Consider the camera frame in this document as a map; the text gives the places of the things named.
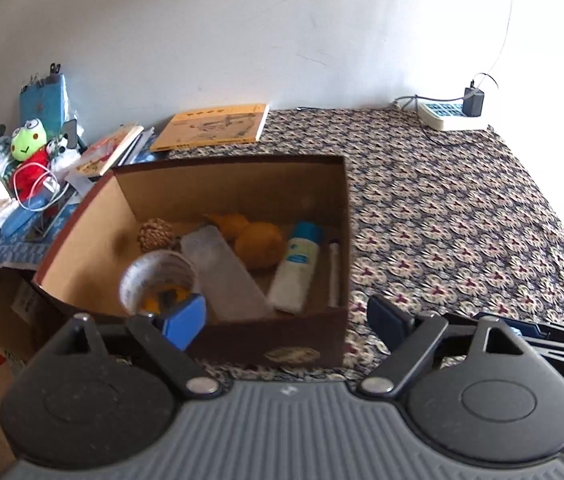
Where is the printed clear tape roll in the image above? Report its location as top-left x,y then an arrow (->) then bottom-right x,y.
119,251 -> 200,317

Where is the grey power strip cable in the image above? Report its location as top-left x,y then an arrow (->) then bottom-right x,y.
391,94 -> 444,146

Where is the white power strip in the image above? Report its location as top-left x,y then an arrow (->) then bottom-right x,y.
417,100 -> 493,133

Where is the black power adapter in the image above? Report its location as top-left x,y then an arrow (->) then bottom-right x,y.
463,86 -> 485,117

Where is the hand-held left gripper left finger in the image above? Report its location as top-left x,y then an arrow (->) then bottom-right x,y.
69,294 -> 223,401

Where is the brown cardboard shoe box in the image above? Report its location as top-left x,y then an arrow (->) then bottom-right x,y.
32,155 -> 353,368

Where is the white glue stick blue cap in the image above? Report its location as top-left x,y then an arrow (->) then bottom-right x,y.
327,240 -> 341,309

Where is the blue patterned cloth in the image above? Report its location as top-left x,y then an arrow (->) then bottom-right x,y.
0,200 -> 87,269

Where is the thin adapter cable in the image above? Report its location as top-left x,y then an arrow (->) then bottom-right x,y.
469,0 -> 524,92

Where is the stack of books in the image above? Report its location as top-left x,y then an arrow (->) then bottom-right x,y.
74,124 -> 145,179

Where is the panda plush toy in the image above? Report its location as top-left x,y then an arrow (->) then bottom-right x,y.
46,132 -> 81,169

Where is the pine cone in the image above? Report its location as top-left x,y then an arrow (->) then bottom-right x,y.
138,217 -> 179,254

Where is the floral patterned bed sheet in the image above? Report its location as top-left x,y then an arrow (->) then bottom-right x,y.
154,107 -> 564,377

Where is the white bottle with blue cap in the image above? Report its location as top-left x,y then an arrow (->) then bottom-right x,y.
267,221 -> 323,312

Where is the orange dried gourd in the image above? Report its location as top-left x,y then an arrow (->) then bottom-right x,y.
204,212 -> 285,271

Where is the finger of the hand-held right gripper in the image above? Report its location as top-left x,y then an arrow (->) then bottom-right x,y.
472,311 -> 564,362

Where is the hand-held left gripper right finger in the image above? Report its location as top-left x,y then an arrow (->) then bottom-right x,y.
357,296 -> 519,401

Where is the white charging cable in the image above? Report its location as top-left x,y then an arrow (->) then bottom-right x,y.
12,165 -> 73,212

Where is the clear plastic case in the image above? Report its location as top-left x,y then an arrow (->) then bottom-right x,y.
179,225 -> 276,322

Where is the green frog plush toy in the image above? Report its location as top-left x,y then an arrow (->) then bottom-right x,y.
9,117 -> 51,197

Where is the blue pouch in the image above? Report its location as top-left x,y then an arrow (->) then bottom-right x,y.
18,72 -> 70,137

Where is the yellow book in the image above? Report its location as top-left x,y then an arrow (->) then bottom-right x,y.
149,103 -> 271,153

